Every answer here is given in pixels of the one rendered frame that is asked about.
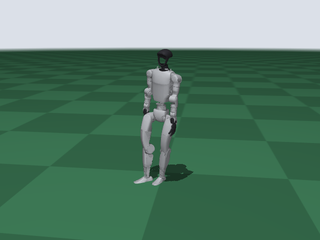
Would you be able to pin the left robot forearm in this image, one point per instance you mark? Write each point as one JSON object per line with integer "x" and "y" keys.
{"x": 173, "y": 109}

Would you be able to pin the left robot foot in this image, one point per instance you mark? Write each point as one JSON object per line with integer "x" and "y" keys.
{"x": 158, "y": 181}

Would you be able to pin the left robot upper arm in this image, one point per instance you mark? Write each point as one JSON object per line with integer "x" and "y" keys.
{"x": 176, "y": 79}

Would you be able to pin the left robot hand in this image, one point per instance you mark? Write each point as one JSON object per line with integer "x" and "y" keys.
{"x": 173, "y": 127}

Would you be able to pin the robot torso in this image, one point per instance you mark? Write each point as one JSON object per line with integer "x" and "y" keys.
{"x": 161, "y": 85}

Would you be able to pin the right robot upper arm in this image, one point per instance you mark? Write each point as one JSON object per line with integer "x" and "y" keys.
{"x": 148, "y": 90}

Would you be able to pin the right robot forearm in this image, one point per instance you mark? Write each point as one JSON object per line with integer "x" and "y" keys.
{"x": 147, "y": 102}

